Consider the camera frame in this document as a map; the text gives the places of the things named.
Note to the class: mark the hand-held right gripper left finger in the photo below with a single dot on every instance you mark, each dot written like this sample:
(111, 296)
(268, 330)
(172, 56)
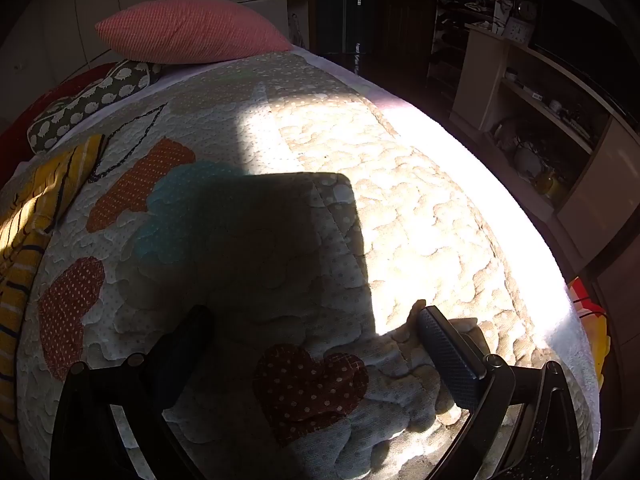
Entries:
(172, 360)

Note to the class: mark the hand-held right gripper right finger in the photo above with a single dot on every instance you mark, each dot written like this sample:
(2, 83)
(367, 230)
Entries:
(450, 355)

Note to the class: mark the yellow striped sweater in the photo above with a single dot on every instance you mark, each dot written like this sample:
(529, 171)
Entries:
(25, 240)

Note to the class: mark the red and yellow plastic item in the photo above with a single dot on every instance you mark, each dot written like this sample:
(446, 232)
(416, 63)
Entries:
(590, 310)

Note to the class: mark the beige patchwork quilt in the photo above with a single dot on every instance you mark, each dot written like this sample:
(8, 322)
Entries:
(425, 210)

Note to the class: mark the pale pink bed blanket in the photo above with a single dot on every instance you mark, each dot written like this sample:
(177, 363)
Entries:
(540, 220)

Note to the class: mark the yellow pot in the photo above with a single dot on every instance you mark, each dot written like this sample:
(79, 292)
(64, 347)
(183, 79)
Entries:
(547, 182)

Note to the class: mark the white kettle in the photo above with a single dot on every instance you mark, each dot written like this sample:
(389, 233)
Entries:
(527, 160)

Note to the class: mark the green patterned pillow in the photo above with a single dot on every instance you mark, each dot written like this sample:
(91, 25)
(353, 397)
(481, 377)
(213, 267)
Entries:
(90, 102)

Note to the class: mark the beige shelf unit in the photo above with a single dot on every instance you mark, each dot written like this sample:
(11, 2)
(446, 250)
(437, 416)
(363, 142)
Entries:
(480, 80)

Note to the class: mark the dark shoe rack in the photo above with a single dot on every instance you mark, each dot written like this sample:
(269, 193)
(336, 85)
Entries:
(447, 40)

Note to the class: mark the pink ribbed pillow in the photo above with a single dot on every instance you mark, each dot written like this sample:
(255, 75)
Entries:
(190, 30)

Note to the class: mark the white square clock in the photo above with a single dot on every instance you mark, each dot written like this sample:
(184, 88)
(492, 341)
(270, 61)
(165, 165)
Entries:
(517, 30)

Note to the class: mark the black television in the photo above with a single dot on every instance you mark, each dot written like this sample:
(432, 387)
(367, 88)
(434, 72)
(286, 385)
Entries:
(570, 30)

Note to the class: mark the wooden door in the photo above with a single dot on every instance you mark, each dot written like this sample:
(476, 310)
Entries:
(400, 10)

